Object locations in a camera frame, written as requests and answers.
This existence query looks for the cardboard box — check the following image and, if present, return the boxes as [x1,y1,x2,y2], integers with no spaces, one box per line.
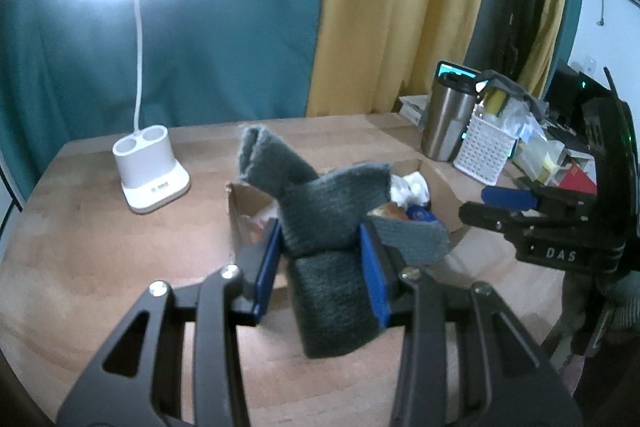
[226,159,474,259]

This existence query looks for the teal curtain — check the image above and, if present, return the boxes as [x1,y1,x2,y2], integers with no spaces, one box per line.
[0,0,332,208]

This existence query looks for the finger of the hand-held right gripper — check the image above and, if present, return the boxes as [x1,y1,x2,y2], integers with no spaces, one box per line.
[458,201,542,244]
[481,186,599,214]

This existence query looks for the person's right forearm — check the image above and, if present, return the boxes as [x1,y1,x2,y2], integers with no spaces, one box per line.
[555,273,640,408]

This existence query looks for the white tissue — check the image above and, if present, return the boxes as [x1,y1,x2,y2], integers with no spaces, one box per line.
[390,172,431,208]

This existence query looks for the white perforated basket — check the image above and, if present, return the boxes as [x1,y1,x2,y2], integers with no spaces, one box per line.
[453,104,521,186]

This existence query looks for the stainless steel tumbler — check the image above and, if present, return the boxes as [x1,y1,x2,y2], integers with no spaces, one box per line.
[421,74,479,163]

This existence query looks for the white desk lamp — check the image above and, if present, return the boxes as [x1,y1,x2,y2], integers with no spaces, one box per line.
[59,0,224,216]

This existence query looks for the black monitor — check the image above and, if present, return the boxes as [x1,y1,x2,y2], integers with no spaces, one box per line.
[547,62,609,118]

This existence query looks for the yellow sponge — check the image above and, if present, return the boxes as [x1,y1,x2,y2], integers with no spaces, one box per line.
[481,88,509,116]

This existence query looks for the clear plastic bags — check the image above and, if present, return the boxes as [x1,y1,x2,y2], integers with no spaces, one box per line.
[500,102,567,186]

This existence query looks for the yellow curtain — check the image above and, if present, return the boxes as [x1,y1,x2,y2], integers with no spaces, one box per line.
[305,0,572,118]

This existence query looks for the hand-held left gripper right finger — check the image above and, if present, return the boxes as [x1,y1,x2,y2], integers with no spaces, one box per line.
[359,222,584,427]

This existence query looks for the grey knitted cloth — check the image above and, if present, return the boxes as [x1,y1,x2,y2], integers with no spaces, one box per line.
[236,125,451,361]

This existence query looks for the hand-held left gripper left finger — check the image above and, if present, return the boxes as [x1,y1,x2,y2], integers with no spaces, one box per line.
[56,219,282,427]

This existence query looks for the glass jar with red label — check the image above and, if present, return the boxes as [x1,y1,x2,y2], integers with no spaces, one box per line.
[370,202,409,222]

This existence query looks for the grey strap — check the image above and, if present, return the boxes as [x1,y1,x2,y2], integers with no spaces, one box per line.
[472,69,549,118]

